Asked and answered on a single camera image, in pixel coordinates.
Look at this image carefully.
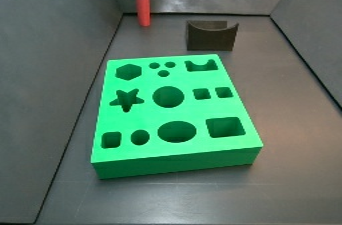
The red oval peg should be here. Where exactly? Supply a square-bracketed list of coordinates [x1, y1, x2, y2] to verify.
[137, 0, 151, 27]

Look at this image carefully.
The black curved holder stand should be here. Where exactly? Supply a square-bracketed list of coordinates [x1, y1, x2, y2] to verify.
[186, 20, 240, 51]

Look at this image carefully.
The green shape sorting board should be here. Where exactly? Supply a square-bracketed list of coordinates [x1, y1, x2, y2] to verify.
[91, 54, 264, 179]

